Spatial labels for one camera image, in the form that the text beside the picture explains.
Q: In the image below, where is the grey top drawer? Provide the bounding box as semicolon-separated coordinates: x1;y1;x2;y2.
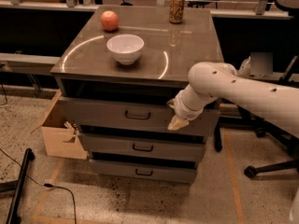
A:
59;97;220;136

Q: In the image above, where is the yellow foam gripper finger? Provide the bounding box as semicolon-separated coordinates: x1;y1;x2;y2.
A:
166;98;190;132

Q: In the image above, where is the clear bottle left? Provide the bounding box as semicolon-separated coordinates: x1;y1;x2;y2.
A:
239;58;250;77

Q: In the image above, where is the red apple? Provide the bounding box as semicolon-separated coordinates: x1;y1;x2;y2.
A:
100;10;119;32

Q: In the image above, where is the grey drawer cabinet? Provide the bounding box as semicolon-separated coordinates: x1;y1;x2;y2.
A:
51;6;222;183

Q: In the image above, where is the white bowl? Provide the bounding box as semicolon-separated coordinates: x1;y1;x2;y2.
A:
107;35;145;65

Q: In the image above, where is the black metal stand leg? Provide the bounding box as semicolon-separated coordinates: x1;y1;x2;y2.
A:
0;148;35;224

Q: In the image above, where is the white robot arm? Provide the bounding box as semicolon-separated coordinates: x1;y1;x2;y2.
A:
168;62;299;138

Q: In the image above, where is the grey metal rail frame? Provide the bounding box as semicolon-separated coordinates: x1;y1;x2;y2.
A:
1;5;298;87

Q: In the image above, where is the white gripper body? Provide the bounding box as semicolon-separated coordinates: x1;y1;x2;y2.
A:
173;91;200;120

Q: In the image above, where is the grey bottom drawer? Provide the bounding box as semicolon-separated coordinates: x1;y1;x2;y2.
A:
90;160;197;184

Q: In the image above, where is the grey middle drawer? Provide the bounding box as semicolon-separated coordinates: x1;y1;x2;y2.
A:
78;133;206;162

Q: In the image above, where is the grey drawer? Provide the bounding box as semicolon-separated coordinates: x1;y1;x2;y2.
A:
90;160;197;184
59;97;220;136
78;133;206;162

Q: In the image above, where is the cardboard box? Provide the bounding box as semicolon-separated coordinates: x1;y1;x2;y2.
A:
32;91;88;160

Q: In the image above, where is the black floor cable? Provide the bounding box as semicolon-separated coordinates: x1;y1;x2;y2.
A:
0;148;78;224

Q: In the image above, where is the orange drink can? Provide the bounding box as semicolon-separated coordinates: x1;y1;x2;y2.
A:
169;0;185;23

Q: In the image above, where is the black office chair base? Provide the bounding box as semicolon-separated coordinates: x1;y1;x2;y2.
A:
243;124;299;179

